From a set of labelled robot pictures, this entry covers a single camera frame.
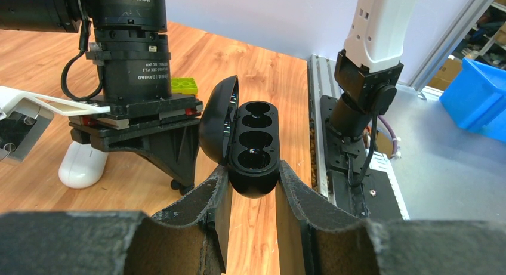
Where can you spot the aluminium frame rail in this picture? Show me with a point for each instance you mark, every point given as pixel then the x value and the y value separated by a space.
pixel 466 15

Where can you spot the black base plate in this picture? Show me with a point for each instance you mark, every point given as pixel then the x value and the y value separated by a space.
pixel 360 191

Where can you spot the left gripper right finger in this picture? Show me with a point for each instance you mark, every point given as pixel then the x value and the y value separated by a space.
pixel 316 237

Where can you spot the green toy brick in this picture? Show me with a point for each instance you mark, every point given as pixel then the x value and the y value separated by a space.
pixel 186 86

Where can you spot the black earbud case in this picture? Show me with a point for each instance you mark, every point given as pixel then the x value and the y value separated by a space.
pixel 242 137

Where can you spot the blue storage bin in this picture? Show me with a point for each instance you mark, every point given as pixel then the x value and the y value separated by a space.
pixel 475 100

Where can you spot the slotted cable duct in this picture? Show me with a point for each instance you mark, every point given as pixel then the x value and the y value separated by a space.
pixel 380 162

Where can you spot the black earbud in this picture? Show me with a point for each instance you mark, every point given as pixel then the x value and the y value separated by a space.
pixel 183 190

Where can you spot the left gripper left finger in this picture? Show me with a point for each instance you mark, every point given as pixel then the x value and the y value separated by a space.
pixel 189 236

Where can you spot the white earbud charging case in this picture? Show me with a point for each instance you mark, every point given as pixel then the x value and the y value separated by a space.
pixel 82 166

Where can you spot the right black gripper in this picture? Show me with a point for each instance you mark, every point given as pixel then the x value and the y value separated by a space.
pixel 126 40

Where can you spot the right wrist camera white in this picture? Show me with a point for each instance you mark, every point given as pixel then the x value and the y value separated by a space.
pixel 26 115

